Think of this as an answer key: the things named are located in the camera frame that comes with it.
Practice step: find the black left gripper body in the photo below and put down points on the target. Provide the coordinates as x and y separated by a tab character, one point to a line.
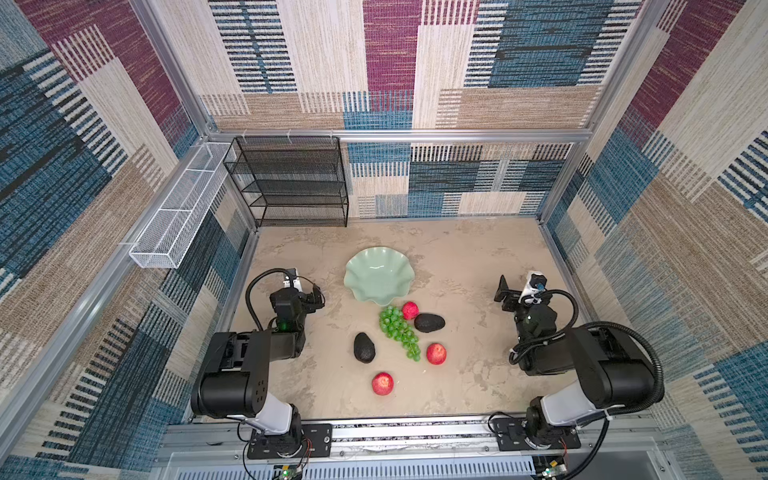
308	300

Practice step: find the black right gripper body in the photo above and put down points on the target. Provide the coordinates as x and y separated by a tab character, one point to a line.
513	298

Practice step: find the dark avocado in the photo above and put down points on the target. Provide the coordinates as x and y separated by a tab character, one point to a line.
427	323
363	348

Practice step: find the green fake grape bunch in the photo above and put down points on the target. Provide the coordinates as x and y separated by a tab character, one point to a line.
393	324

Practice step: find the red apple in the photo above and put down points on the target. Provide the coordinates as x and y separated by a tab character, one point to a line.
382	384
436	354

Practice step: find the small red fake peach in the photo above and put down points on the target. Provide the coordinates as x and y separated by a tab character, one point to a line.
410	311

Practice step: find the red apple bottom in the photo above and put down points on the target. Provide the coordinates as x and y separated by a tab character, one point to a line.
382	384

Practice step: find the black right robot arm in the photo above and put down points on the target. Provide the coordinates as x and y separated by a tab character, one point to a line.
618	371

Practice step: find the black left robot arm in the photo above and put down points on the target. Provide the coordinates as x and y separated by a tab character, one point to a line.
232	382

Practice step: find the green wavy fruit bowl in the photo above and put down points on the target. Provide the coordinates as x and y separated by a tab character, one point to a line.
379	275

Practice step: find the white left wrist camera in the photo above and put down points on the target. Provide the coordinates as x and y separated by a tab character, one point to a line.
292	280

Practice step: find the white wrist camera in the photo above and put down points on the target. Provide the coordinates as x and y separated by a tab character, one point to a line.
533	289
292	280

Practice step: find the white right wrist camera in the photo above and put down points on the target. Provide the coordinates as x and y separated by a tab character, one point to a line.
533	289

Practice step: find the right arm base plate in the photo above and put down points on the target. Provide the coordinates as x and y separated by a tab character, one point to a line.
515	434

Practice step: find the black wire mesh shelf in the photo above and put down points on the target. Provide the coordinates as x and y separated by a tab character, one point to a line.
290	182

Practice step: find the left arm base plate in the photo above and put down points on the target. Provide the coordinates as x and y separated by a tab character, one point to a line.
311	440

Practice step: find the white wire mesh basket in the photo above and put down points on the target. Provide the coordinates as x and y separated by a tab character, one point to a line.
165	241

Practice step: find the aluminium front rail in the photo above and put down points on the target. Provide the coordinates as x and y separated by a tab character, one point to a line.
432	447

